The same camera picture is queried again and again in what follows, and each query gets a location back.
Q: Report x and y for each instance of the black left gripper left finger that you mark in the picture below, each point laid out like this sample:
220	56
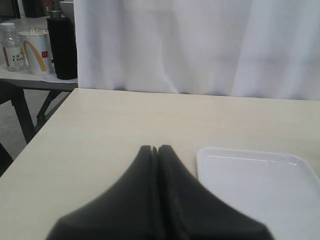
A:
128	210

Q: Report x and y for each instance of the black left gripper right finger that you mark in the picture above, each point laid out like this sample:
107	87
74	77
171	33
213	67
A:
191	212

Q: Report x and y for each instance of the black tumbler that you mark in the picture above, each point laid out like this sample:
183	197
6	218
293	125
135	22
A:
63	45

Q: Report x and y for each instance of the clear plastic bottle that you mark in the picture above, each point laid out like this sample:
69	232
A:
13	50

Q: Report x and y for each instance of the white plastic tray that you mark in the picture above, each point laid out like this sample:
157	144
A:
280	190

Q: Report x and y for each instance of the grey side table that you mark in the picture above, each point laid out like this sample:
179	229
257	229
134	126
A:
12	86

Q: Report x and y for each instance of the white paper drink cup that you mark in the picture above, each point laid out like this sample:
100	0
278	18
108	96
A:
36	44

